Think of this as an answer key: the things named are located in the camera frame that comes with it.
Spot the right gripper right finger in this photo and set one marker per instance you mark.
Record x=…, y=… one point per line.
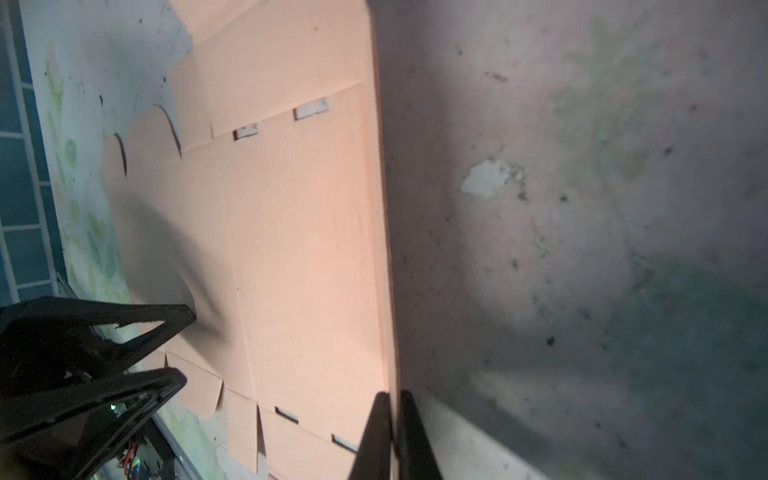
x=416, y=457

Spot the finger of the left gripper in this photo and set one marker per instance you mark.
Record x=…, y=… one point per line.
x=71, y=432
x=42, y=339

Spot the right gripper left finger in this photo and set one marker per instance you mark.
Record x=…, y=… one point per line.
x=373, y=458

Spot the orange paper box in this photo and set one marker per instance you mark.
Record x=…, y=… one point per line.
x=260, y=204

